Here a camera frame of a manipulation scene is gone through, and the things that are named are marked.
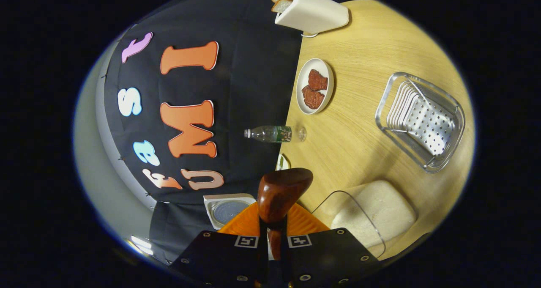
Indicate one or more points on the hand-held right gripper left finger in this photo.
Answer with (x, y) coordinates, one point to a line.
(219, 258)

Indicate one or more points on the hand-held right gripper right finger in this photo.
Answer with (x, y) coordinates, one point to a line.
(329, 258)

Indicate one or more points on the clear rice container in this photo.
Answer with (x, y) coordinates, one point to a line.
(367, 237)

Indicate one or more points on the white rice cooker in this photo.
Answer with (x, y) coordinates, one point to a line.
(230, 212)

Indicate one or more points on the white rice heap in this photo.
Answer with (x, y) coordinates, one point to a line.
(380, 212)

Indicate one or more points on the brown wooden spoon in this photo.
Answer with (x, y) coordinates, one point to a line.
(279, 190)

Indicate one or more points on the metal chopstick holder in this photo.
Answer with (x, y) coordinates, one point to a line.
(422, 123)

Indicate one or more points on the ceiling light panel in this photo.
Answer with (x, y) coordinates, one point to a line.
(143, 245)

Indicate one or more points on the divided white condiment dish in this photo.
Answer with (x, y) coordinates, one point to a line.
(282, 163)

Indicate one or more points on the clear plastic water bottle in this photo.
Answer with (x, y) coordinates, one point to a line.
(270, 134)

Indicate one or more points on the red meat piece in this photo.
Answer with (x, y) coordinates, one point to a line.
(312, 97)
(318, 80)

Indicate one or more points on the black backdrop cloth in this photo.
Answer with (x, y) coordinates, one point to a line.
(236, 89)

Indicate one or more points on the round white plate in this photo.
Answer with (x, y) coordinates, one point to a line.
(327, 76)

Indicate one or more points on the white toaster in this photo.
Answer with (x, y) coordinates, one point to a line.
(315, 13)

